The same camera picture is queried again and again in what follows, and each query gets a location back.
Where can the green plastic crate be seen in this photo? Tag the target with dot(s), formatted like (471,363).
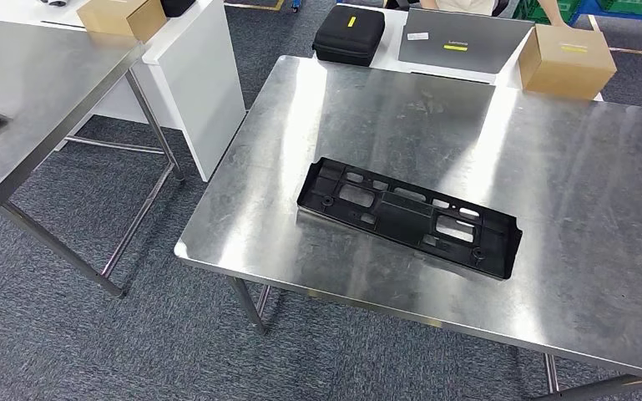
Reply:
(622,5)
(531,8)

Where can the black pouch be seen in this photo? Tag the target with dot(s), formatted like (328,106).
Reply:
(177,6)

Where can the blue metal frame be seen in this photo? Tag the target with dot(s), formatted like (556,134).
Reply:
(619,15)

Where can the cardboard box with yellow label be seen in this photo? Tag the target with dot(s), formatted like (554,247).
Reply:
(566,66)

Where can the yellow floor tape strip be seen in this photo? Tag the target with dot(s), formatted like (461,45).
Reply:
(260,6)
(641,52)

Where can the grey closed laptop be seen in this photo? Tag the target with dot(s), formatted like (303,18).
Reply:
(464,55)

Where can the brown cardboard box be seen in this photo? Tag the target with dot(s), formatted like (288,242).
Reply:
(110,19)

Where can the black plastic plate part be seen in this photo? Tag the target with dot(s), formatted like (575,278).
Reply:
(398,221)

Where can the stainless steel workbench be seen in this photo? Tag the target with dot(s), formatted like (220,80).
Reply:
(575,193)
(33,83)

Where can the small grey device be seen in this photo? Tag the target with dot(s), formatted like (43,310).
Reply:
(54,3)

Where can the person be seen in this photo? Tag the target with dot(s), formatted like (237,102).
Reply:
(459,5)

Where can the black zip case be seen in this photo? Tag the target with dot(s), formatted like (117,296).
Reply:
(348,39)

